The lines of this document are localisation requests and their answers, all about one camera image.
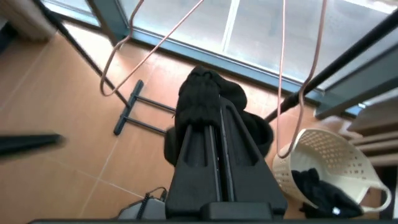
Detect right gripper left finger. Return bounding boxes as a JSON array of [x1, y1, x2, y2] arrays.
[[165, 123, 223, 218]]

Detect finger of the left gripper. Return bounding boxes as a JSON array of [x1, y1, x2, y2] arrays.
[[0, 133, 67, 157]]

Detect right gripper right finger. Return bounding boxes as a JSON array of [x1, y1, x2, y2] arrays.
[[219, 96, 289, 218]]

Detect black shorts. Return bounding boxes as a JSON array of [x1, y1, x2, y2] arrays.
[[164, 65, 274, 167]]

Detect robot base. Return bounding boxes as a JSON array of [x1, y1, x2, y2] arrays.
[[118, 197, 167, 220]]

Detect white laundry basket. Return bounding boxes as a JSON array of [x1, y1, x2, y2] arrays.
[[272, 128, 392, 216]]

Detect black clothes rack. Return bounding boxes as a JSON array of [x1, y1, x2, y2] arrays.
[[32, 0, 398, 137]]

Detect black garment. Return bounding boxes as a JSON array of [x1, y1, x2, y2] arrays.
[[291, 167, 364, 219]]

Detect beige curtain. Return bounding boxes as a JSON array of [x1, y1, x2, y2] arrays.
[[347, 90, 398, 168], [0, 0, 57, 43]]

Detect window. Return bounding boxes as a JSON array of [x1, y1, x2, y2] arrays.
[[42, 0, 398, 119]]

